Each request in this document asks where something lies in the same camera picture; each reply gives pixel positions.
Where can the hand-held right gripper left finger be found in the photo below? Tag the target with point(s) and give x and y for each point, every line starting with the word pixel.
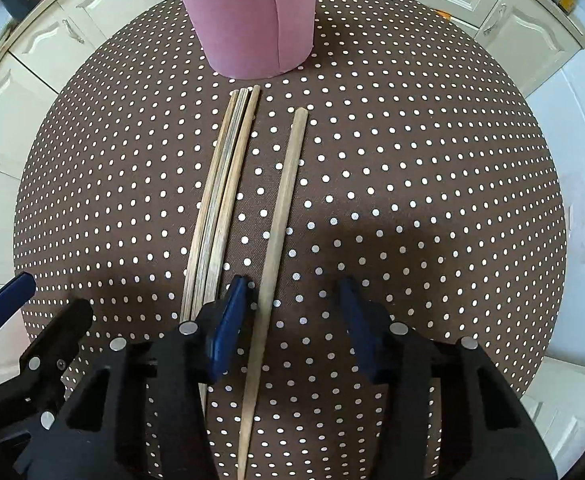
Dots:
pixel 230 325

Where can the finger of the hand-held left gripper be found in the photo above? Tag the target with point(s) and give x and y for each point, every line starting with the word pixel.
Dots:
pixel 7 302
pixel 65 335

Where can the pink paper cup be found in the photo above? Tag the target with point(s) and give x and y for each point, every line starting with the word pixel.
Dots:
pixel 242 20

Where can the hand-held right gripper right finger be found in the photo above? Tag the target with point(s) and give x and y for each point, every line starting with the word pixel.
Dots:
pixel 360 330

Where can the wooden chopstick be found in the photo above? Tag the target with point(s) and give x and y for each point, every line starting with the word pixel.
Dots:
pixel 229 210
pixel 211 210
pixel 204 210
pixel 219 210
pixel 277 220

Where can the brown polka dot tablecloth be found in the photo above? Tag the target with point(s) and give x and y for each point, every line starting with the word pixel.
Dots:
pixel 397 185

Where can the beige countertop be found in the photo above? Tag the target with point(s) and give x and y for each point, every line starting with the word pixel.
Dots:
pixel 542 1

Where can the cream kitchen cabinets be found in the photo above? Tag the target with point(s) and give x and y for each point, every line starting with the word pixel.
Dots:
pixel 22 105

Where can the white low cabinet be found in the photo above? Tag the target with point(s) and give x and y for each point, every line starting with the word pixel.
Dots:
pixel 572 400

